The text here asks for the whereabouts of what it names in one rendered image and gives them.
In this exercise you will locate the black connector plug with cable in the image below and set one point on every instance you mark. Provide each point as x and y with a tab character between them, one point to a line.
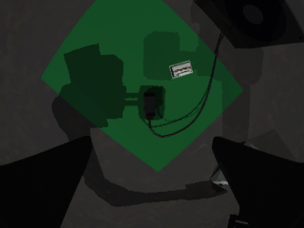
149	105

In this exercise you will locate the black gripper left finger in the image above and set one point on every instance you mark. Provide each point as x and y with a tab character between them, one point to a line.
36	192

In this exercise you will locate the black cooling fan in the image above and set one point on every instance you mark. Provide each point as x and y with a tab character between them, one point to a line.
263	23

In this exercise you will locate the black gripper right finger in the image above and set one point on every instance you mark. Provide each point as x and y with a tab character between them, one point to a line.
269	190

